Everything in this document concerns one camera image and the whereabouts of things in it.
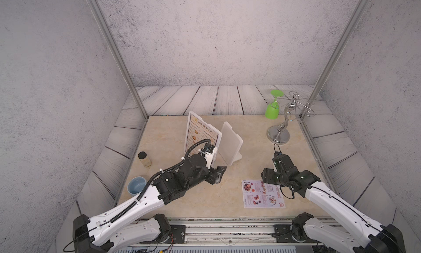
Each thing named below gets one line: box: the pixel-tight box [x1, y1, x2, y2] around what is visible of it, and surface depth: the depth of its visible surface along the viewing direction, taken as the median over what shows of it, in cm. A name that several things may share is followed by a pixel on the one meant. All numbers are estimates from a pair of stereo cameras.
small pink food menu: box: [241, 180, 286, 209], surface depth 86 cm
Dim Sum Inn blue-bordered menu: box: [185, 113, 219, 155], surface depth 84 cm
